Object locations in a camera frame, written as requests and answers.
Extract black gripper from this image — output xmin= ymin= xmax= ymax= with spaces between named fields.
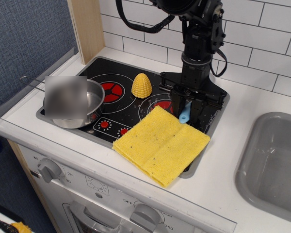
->
xmin=160 ymin=59 xmax=225 ymax=123

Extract light blue brush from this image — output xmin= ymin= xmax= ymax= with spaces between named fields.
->
xmin=178 ymin=102 xmax=192 ymax=124

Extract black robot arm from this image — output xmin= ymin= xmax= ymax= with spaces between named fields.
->
xmin=152 ymin=0 xmax=226 ymax=124

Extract yellow folded cloth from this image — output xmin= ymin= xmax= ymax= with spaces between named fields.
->
xmin=113 ymin=106 xmax=210 ymax=187

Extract yellow cloth at bottom left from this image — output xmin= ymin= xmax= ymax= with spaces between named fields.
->
xmin=11 ymin=222 xmax=32 ymax=233

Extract yellow toy corn cob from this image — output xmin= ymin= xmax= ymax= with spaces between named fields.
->
xmin=131 ymin=73 xmax=152 ymax=99

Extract black toy stove top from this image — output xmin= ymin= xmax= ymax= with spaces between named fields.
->
xmin=36 ymin=57 xmax=230 ymax=180

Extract grey sink basin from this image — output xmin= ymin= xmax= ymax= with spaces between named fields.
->
xmin=235 ymin=112 xmax=291 ymax=222

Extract grey right oven knob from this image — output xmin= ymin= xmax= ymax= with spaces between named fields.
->
xmin=129 ymin=204 xmax=161 ymax=233

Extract grey oven knob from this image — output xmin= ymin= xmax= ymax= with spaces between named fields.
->
xmin=37 ymin=158 xmax=62 ymax=183
xmin=129 ymin=204 xmax=161 ymax=233

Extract stainless steel pot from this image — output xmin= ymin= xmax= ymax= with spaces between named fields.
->
xmin=19 ymin=76 xmax=105 ymax=129

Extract grey left oven knob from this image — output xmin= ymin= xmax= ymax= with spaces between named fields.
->
xmin=37 ymin=158 xmax=62 ymax=183

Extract white toy oven door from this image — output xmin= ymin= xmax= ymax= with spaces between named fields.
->
xmin=63 ymin=201 xmax=131 ymax=233

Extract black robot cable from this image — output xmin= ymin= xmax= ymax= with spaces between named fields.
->
xmin=115 ymin=0 xmax=227 ymax=78

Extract wooden side post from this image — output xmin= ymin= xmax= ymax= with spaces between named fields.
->
xmin=67 ymin=0 xmax=105 ymax=65

